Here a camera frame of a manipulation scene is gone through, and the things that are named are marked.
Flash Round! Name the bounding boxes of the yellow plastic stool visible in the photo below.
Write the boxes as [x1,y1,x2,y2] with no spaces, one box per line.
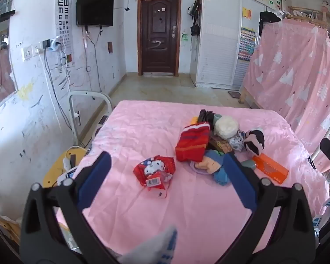
[42,146,88,191]

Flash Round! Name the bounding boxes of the brown snack packet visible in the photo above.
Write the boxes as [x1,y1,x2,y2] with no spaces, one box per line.
[209,135,234,154]

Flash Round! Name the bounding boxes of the grey blue-dotted cloth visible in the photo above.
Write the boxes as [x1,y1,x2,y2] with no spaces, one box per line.
[118,225,179,264]

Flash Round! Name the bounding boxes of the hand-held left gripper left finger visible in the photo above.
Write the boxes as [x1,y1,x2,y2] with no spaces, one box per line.
[20,151,119,264]

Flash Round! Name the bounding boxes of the pink tree-print sheet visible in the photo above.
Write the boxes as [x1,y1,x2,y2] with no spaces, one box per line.
[242,16,330,171]

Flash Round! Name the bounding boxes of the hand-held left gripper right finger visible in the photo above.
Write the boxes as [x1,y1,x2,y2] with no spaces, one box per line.
[212,152,317,264]

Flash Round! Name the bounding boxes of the black hanging bags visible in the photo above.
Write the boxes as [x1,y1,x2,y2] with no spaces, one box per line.
[189,0,202,37]

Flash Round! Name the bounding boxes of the black wall television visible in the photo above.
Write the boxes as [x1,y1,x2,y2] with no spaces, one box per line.
[76,0,114,27]

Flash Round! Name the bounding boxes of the dark brown door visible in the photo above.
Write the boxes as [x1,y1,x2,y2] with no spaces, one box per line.
[137,0,182,77]

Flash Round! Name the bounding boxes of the colourful chart poster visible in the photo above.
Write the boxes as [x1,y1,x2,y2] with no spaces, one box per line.
[238,27,257,61]

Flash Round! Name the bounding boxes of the white charging cable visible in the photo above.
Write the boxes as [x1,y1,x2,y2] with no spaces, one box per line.
[37,49,80,146]

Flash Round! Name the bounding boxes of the pink blanket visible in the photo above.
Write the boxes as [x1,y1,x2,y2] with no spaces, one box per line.
[55,100,330,264]

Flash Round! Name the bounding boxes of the white metal barred frame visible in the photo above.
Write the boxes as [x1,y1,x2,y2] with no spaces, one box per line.
[311,115,330,160]

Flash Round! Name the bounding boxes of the white blue plug-in charger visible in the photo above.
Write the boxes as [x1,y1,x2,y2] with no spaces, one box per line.
[50,37,61,53]

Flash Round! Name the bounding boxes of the black and white plush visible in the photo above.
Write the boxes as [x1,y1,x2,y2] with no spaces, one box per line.
[243,128,265,154]

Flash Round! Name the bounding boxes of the black hanging cloth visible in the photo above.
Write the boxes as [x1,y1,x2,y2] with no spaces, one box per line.
[258,11,281,37]

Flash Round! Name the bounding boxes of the blue sock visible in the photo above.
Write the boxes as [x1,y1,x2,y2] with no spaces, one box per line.
[206,150,231,186]

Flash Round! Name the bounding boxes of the black television cable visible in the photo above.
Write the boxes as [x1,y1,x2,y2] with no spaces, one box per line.
[84,26,103,94]

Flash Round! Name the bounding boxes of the white round ball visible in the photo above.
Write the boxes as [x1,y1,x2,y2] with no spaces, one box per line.
[214,115,240,139]

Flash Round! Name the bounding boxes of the red striped sock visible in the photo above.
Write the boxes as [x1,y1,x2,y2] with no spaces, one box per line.
[175,121,211,162]

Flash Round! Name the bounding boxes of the white eye chart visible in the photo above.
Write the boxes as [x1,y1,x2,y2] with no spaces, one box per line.
[55,0,73,58]

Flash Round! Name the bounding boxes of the black fuzzy cloth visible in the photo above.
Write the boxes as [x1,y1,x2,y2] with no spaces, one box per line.
[199,109,215,124]

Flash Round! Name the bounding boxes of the white metal bed rail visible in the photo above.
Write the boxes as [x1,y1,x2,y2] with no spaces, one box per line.
[69,90,113,143]

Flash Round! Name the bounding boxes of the orange flat box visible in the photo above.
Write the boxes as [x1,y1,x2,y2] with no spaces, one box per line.
[253,154,289,185]

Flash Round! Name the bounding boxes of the white power strip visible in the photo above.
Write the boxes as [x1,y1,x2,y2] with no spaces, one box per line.
[56,154,80,186]

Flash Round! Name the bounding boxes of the purple plate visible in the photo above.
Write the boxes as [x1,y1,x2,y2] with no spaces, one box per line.
[190,161,218,175]

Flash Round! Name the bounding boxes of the skin-coloured soft toy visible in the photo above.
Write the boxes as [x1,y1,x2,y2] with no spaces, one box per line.
[195,155,223,174]

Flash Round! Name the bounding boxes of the wall mirror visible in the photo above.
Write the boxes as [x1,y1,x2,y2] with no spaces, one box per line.
[0,31,18,109]

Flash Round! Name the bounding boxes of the white patterned cloth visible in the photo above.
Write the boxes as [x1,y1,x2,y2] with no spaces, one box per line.
[229,130,246,152]

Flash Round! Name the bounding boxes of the white louvered wardrobe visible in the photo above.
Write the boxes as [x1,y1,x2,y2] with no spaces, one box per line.
[195,0,262,90]

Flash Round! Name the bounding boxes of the red cartoon snack bag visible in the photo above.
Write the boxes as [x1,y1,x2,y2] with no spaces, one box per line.
[133,155,176,198]

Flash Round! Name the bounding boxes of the wooden bunk bed frame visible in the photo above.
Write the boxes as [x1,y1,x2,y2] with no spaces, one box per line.
[239,4,330,105]

